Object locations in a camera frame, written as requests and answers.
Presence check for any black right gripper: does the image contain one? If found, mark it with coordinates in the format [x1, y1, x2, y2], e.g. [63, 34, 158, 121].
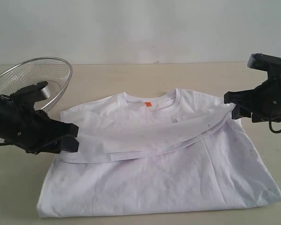
[224, 72, 281, 123]

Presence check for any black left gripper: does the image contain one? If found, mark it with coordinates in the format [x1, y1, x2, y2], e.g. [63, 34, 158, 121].
[0, 95, 79, 154]

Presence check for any white t-shirt red lettering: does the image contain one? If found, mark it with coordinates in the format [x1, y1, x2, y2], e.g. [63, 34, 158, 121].
[37, 89, 281, 218]

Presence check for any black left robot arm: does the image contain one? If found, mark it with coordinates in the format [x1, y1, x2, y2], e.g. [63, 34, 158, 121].
[0, 89, 79, 155]

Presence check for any round metal mesh basket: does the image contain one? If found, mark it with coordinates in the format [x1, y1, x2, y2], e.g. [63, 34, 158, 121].
[0, 57, 73, 112]

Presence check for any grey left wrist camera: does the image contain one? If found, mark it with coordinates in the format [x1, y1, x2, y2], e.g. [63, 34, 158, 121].
[10, 81, 51, 106]

